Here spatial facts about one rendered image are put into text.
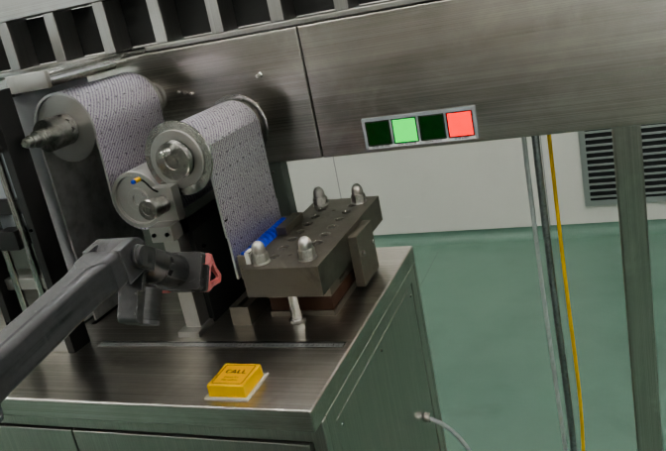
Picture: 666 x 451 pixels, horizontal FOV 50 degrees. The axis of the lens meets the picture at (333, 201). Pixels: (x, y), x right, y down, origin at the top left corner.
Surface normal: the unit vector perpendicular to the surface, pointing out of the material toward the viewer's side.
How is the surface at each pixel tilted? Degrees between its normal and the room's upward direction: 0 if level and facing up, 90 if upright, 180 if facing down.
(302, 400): 0
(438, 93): 90
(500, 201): 90
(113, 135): 92
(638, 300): 90
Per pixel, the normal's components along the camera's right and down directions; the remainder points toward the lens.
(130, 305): -0.33, -0.15
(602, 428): -0.18, -0.94
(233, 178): 0.92, -0.07
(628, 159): -0.33, 0.33
